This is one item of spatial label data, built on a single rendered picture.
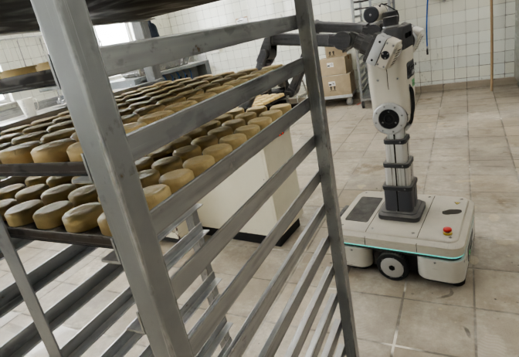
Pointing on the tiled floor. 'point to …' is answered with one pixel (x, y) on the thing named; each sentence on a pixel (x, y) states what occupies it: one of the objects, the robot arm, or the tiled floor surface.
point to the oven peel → (491, 29)
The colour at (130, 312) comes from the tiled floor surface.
